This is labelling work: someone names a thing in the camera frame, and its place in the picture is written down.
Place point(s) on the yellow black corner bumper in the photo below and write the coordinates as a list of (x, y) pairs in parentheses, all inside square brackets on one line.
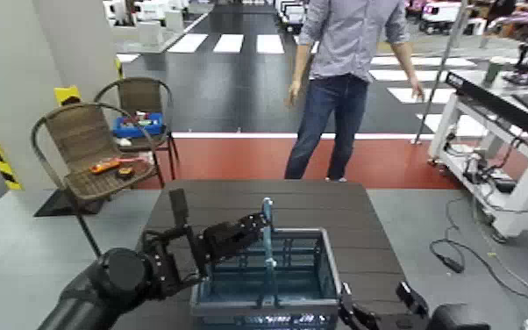
[(67, 94)]

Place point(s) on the black device on stand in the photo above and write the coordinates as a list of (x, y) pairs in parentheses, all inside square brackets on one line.
[(524, 69)]

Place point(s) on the white wheeled robot cart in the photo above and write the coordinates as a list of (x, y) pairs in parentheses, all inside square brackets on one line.
[(439, 13)]

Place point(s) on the green cup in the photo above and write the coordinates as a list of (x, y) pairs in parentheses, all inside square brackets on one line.
[(494, 71)]

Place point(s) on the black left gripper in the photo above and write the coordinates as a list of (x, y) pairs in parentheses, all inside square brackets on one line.
[(225, 239)]

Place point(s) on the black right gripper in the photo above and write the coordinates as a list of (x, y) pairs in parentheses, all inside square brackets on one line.
[(402, 323)]

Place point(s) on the person in grey shirt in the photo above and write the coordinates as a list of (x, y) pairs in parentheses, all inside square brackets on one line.
[(347, 41)]

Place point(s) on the orange hand tool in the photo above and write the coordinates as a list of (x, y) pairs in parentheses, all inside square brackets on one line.
[(105, 167)]

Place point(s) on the brown wicker chair holding tray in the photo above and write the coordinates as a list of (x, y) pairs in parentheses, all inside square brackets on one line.
[(142, 96)]

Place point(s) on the small white object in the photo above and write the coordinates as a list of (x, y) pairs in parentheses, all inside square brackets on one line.
[(124, 142)]

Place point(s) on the blue plastic parts tray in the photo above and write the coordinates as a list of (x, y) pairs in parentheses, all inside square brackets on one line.
[(137, 126)]

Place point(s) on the black yellow tape measure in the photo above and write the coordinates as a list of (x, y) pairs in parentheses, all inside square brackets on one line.
[(126, 172)]

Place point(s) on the black power adapter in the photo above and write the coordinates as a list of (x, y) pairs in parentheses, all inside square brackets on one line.
[(504, 185)]

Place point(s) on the white small vehicle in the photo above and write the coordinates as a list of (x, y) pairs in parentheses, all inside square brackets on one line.
[(291, 15)]

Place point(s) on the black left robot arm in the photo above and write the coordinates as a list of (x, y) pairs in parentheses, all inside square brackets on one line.
[(121, 276)]

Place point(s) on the brown wicker chair holding tools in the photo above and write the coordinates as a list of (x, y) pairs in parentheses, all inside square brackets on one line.
[(84, 138)]

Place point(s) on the grey metal pole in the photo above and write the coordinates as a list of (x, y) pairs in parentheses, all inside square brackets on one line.
[(441, 69)]

